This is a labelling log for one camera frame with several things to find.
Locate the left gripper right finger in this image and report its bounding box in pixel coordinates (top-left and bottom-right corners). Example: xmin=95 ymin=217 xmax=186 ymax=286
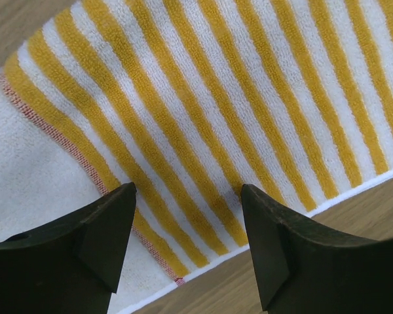
xmin=241 ymin=184 xmax=393 ymax=313

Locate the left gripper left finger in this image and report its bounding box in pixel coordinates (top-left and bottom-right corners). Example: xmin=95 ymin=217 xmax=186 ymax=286
xmin=0 ymin=183 xmax=136 ymax=313

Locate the yellow striped towel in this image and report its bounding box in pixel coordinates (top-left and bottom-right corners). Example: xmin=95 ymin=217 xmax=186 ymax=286
xmin=0 ymin=0 xmax=393 ymax=313

